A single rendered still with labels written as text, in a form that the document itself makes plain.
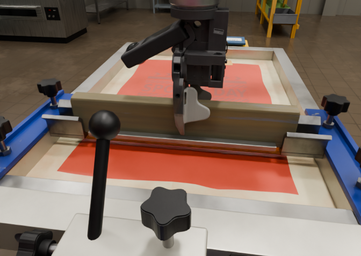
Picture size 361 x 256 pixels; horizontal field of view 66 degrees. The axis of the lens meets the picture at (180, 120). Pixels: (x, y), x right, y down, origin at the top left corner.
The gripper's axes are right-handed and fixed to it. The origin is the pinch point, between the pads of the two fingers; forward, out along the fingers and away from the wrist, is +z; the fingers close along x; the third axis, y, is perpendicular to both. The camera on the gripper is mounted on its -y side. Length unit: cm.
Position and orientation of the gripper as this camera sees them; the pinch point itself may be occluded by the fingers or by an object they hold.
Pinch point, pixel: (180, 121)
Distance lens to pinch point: 51.4
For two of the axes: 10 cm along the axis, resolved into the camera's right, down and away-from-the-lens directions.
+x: 1.4, -5.1, 8.5
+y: 9.9, 0.7, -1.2
